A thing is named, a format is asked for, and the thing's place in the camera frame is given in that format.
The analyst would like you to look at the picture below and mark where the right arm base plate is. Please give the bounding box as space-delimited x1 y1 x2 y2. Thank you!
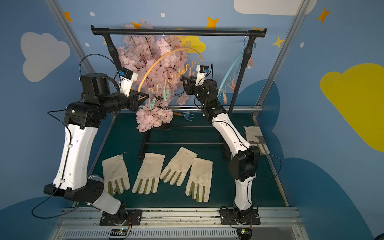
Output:
218 207 261 225

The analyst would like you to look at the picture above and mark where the small blue garden rake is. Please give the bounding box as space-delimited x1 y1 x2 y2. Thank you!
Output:
173 112 196 122

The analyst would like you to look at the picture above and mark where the mint green clothespin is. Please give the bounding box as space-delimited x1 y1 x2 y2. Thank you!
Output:
148 97 157 110
163 87 170 102

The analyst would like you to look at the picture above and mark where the cream glove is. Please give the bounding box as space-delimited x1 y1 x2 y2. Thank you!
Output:
132 153 165 195
244 126 270 155
102 155 130 196
185 158 213 203
160 147 198 187

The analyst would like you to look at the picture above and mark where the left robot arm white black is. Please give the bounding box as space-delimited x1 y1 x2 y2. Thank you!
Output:
44 70 148 216

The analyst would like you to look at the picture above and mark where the yellow clip hanger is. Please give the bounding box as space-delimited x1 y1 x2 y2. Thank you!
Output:
138 29 203 93

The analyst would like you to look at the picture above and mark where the black clothes rack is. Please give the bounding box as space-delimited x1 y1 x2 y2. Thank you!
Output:
90 25 267 160

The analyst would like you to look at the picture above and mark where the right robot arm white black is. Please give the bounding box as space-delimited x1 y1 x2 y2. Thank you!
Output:
181 76 261 219

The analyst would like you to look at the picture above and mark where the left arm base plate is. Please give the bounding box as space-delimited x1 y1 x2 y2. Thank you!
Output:
100 209 143 226

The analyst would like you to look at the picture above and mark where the light blue clip hanger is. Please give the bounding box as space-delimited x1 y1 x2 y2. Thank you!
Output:
218 40 246 105

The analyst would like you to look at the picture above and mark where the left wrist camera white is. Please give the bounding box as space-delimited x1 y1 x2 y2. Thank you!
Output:
119 68 138 97

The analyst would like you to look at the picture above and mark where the pink cherry blossom branch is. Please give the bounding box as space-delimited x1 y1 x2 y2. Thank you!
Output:
118 35 190 133

